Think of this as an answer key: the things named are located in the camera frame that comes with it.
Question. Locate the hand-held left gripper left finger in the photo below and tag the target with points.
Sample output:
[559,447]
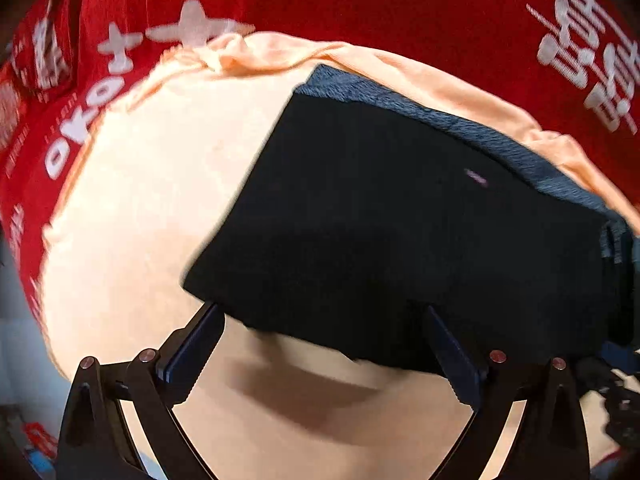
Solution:
[196,352]

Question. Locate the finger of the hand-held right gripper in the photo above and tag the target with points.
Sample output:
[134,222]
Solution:
[620,407]

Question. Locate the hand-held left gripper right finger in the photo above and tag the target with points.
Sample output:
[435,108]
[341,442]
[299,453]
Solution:
[452,355]

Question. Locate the black pants with blue floral stripes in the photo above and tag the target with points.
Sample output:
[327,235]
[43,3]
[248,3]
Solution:
[375,235]

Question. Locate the peach orange garment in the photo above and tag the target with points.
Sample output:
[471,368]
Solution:
[140,235]

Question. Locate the red printed blanket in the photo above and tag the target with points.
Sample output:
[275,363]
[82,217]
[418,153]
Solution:
[375,5]

